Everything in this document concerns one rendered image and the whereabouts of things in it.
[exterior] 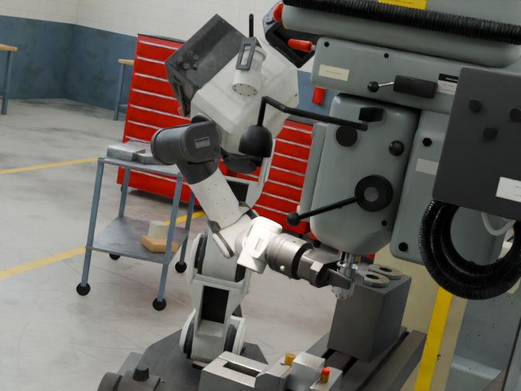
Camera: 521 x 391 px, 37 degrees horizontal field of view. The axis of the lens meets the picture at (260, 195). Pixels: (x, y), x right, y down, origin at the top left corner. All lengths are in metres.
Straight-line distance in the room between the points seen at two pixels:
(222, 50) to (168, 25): 10.20
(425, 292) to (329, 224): 1.91
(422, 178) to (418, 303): 2.03
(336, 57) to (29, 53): 11.06
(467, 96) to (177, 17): 11.06
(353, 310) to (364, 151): 0.58
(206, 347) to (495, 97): 1.62
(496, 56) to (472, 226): 0.31
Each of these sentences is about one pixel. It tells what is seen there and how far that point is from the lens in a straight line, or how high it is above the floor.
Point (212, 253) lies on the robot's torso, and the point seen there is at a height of 1.04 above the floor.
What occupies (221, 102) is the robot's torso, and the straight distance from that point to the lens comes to 2.01.
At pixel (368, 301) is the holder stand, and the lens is 2.00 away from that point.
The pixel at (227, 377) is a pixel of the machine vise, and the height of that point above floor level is 1.03.
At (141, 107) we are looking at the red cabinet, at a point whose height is 0.82.
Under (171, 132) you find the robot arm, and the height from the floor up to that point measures 1.43.
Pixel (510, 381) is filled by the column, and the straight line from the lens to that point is 1.52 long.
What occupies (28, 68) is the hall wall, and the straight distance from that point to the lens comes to 12.50.
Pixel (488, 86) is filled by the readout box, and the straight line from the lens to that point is 1.23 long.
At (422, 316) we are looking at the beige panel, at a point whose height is 0.64.
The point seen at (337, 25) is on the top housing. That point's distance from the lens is 1.54.
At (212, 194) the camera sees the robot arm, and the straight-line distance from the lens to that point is 2.01.
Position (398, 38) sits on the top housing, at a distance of 1.50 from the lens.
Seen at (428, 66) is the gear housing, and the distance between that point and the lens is 1.50.
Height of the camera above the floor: 1.73
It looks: 12 degrees down
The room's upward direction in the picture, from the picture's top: 11 degrees clockwise
